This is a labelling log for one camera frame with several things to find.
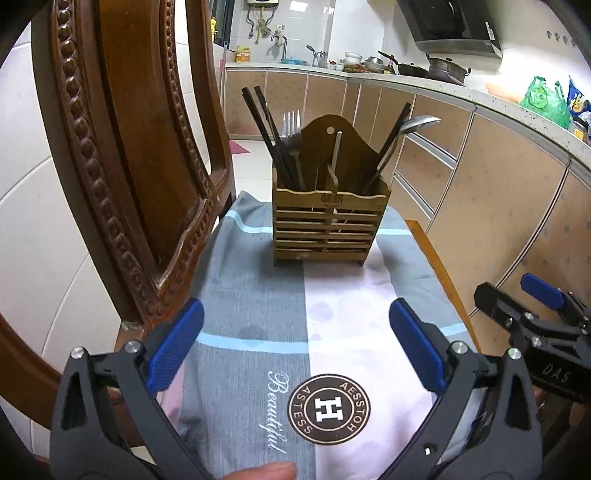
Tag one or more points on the wall hooks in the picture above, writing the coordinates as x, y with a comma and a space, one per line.
561, 38

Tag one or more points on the green plastic bag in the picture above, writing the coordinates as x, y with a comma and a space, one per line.
545, 104

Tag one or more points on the speckled kitchen countertop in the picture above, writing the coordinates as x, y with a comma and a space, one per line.
485, 104

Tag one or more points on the black range hood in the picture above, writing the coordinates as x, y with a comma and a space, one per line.
443, 23

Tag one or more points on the steel ladle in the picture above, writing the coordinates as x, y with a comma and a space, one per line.
420, 122

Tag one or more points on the steel cooking pot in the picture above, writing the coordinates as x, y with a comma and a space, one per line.
443, 70

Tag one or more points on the wooden utensil holder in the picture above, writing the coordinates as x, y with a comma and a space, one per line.
323, 230

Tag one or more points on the person's left hand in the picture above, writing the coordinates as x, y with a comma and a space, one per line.
258, 471

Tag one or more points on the pink mop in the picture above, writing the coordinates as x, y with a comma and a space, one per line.
238, 147

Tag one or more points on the kitchen base cabinets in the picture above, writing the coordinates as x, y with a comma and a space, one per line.
498, 194

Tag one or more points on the blue snack bag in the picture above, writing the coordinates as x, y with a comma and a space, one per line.
581, 99

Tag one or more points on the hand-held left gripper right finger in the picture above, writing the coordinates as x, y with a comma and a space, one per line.
418, 350

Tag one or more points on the yellow box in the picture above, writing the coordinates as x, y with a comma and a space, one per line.
243, 54

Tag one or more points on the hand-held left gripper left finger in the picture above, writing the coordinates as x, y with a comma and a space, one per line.
178, 346

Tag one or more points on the white water heater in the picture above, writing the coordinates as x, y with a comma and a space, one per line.
262, 3

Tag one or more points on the sink faucet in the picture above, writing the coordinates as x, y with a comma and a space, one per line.
282, 44

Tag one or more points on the black chopstick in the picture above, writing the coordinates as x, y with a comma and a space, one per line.
391, 137
277, 134
265, 134

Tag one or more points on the grey and pink cloth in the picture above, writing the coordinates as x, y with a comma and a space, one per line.
258, 300

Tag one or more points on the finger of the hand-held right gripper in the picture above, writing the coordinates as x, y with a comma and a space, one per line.
545, 288
496, 301

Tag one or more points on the stacked white bowls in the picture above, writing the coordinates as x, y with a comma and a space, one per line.
353, 57

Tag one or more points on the steel fork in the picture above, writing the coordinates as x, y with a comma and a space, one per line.
291, 129

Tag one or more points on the yellow bottle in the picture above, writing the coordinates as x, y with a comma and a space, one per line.
213, 28

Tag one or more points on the blue basin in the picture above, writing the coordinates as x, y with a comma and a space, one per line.
293, 61

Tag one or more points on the black wok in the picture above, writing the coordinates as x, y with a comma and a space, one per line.
411, 70

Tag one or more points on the steel table knife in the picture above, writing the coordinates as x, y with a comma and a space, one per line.
338, 152

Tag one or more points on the dark window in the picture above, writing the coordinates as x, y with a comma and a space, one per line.
225, 21

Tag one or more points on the carved wooden chair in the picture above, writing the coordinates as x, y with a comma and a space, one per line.
115, 138

